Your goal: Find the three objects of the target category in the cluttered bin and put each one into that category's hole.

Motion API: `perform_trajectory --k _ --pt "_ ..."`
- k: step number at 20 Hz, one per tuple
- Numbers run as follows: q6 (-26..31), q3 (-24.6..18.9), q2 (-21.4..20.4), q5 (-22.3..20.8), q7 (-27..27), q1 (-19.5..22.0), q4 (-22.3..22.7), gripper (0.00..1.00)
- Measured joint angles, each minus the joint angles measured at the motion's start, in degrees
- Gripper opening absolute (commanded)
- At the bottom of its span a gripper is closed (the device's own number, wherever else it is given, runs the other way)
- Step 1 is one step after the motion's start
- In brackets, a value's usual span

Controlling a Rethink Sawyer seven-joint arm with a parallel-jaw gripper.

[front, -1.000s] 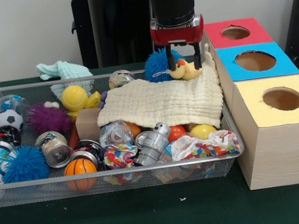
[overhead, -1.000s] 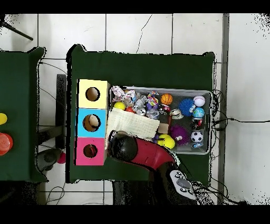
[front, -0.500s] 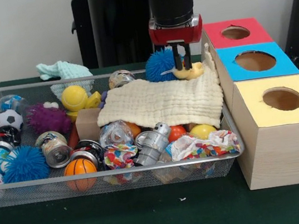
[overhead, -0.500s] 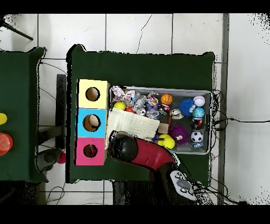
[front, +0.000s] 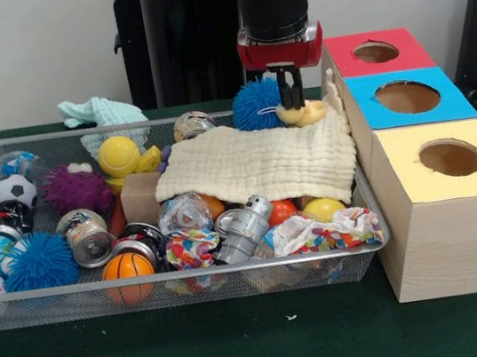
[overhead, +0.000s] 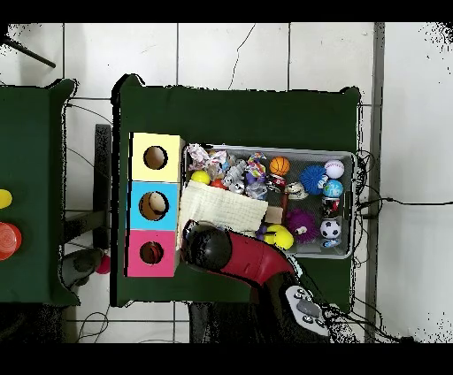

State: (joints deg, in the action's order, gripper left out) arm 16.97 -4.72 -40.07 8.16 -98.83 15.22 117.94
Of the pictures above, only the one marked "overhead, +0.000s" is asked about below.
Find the blue spiky ball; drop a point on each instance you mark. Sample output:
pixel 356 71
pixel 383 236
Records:
pixel 312 178

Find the small soccer ball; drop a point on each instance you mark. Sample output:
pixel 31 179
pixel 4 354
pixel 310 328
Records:
pixel 331 229

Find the orange round object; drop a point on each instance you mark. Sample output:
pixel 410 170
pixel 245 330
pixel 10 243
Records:
pixel 9 240

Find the small white baseball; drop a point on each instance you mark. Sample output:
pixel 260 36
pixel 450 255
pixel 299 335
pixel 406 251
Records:
pixel 334 169

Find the cream muslin cloth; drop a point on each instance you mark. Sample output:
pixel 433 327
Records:
pixel 226 207

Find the silver mesh bin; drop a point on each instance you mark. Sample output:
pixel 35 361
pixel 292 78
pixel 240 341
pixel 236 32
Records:
pixel 304 155

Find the orange striped tiger plush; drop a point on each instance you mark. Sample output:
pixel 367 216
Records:
pixel 151 253

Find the smooth yellow ball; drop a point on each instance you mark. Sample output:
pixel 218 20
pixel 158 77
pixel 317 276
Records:
pixel 200 176

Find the black rod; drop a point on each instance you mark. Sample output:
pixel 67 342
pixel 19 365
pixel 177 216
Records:
pixel 32 55

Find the dark green table cloth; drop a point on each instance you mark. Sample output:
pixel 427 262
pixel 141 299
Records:
pixel 32 141
pixel 230 116

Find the purple knobbly toy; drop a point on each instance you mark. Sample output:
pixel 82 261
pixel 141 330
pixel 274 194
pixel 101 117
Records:
pixel 300 223

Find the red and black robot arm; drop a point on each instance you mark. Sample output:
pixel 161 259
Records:
pixel 254 258

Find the globe print ball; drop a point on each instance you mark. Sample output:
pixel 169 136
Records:
pixel 333 188

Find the small orange basketball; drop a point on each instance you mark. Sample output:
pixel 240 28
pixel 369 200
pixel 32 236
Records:
pixel 279 166

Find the yellow round object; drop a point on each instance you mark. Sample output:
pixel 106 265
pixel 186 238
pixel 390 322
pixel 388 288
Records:
pixel 4 198

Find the grey rounded object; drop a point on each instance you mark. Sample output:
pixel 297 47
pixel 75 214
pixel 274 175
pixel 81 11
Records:
pixel 81 265

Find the wooden box with three holes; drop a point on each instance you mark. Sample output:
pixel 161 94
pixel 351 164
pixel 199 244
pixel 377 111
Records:
pixel 166 169

